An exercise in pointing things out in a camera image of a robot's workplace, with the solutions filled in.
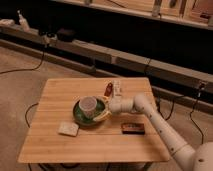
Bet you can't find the white square sponge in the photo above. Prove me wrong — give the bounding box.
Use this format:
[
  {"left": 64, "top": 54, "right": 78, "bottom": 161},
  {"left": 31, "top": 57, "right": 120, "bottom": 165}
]
[{"left": 58, "top": 122, "right": 79, "bottom": 136}]

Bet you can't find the black cable on floor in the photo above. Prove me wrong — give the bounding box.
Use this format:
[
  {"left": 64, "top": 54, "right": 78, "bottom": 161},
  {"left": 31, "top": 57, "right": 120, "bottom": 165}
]
[{"left": 0, "top": 46, "right": 46, "bottom": 76}]

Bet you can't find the white spray bottle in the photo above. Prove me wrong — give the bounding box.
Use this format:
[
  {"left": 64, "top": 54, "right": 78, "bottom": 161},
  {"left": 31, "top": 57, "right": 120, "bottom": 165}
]
[{"left": 17, "top": 11, "right": 30, "bottom": 31}]

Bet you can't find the black power adapter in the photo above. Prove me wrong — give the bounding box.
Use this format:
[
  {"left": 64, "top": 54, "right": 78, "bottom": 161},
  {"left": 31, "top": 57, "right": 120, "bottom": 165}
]
[{"left": 57, "top": 28, "right": 75, "bottom": 42}]

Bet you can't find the white ceramic cup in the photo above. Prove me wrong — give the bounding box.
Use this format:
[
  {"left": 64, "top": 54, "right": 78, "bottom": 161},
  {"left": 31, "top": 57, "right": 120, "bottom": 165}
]
[{"left": 79, "top": 96, "right": 97, "bottom": 118}]

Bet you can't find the wooden table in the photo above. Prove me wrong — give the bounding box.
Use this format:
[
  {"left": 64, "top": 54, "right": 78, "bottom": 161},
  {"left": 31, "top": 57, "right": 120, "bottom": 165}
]
[{"left": 18, "top": 78, "right": 170, "bottom": 163}]

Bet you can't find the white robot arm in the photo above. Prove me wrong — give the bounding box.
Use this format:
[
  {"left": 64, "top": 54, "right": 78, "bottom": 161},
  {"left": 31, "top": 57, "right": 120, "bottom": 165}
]
[{"left": 94, "top": 93, "right": 213, "bottom": 171}]

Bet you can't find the red pepper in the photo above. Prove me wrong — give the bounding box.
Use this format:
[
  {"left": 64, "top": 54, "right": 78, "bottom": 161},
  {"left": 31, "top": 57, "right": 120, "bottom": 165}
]
[{"left": 104, "top": 82, "right": 113, "bottom": 97}]

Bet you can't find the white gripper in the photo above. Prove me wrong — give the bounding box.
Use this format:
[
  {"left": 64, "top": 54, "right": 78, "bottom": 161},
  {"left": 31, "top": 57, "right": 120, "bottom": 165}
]
[{"left": 93, "top": 96, "right": 125, "bottom": 122}]

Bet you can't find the green ceramic bowl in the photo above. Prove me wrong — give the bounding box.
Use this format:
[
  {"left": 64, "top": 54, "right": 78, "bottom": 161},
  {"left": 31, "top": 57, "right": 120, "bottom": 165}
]
[{"left": 73, "top": 96, "right": 108, "bottom": 126}]

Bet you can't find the white tube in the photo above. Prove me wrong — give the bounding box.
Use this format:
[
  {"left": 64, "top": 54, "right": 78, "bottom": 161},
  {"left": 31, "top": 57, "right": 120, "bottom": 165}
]
[{"left": 113, "top": 80, "right": 122, "bottom": 97}]

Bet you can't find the black cable at right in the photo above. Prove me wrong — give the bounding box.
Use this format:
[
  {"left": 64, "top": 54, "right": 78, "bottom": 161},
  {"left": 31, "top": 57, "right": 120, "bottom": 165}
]
[{"left": 156, "top": 87, "right": 205, "bottom": 145}]

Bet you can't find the dark red rectangular box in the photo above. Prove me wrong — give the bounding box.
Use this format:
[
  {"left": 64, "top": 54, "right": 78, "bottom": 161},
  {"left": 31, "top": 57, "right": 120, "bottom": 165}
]
[{"left": 121, "top": 123, "right": 145, "bottom": 134}]

